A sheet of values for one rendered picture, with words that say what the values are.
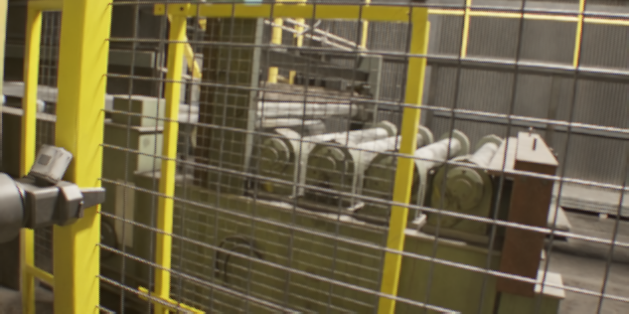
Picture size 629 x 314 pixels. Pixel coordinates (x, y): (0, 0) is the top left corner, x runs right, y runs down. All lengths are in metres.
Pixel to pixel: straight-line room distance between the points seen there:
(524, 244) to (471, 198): 0.32
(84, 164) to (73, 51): 0.16
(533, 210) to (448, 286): 0.55
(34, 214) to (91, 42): 0.24
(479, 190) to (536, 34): 9.28
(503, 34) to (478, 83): 1.26
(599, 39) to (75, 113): 11.12
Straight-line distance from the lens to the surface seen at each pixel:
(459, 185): 2.20
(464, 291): 2.31
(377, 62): 4.62
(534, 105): 11.21
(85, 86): 0.70
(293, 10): 1.90
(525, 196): 2.06
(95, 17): 0.71
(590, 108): 11.30
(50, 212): 0.68
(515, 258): 2.13
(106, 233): 3.35
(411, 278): 2.33
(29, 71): 2.73
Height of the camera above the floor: 1.52
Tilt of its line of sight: 6 degrees down
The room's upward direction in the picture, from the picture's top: 6 degrees clockwise
